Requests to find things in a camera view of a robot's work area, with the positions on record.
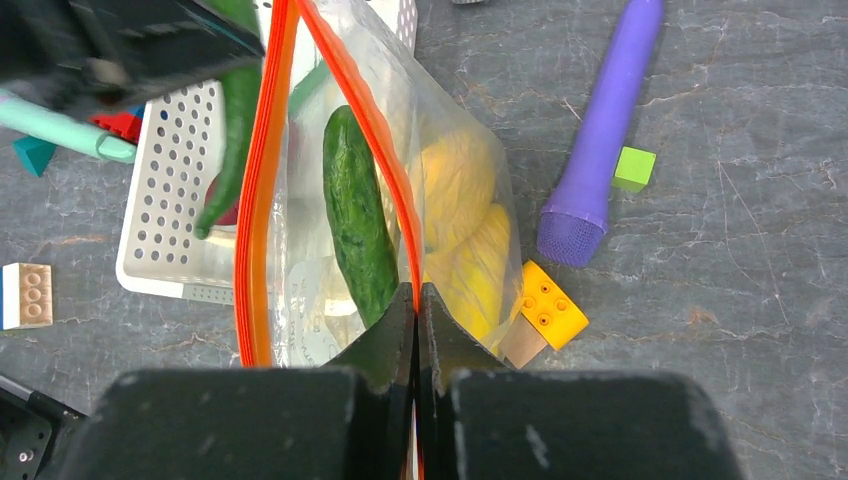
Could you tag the brown cube under yellow brick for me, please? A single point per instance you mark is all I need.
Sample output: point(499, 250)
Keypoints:
point(522, 343)

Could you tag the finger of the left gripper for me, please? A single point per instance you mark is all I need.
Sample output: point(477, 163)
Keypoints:
point(96, 56)

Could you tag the green chili pepper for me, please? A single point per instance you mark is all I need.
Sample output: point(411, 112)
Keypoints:
point(240, 88)

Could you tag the white perforated plastic basket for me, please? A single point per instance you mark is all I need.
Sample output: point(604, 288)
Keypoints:
point(179, 155)

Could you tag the green blue white block stack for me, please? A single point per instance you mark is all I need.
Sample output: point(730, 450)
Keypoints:
point(26, 296)

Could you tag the mint green toy microphone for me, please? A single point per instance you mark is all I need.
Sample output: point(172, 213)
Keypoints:
point(30, 119)

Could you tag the teal small block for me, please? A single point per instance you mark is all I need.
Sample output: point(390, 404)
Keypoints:
point(34, 154)

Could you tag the yellow squash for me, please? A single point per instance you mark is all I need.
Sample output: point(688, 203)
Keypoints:
point(452, 176)

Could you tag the yellow banana bunch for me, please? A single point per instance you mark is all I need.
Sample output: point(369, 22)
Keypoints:
point(478, 280)

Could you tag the yellow round-top brick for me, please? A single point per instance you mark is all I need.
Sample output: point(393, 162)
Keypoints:
point(548, 309)

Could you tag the purple toy microphone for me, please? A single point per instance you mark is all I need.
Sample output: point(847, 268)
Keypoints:
point(573, 221)

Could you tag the dark green cucumber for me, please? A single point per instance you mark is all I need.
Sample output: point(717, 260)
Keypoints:
point(362, 243)

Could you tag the red sweet potato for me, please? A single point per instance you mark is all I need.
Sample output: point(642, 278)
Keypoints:
point(221, 202)

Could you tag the clear zip top bag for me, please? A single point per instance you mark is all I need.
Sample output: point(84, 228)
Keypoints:
point(284, 322)

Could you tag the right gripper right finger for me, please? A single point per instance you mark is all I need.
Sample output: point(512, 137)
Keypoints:
point(478, 419)

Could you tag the colourful block stack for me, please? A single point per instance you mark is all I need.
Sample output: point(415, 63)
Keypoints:
point(125, 124)

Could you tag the small green cube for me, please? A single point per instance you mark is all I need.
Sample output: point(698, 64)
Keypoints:
point(634, 169)

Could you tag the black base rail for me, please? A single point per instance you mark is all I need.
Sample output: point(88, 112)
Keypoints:
point(36, 432)

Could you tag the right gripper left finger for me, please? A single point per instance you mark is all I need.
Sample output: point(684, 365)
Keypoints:
point(348, 419)

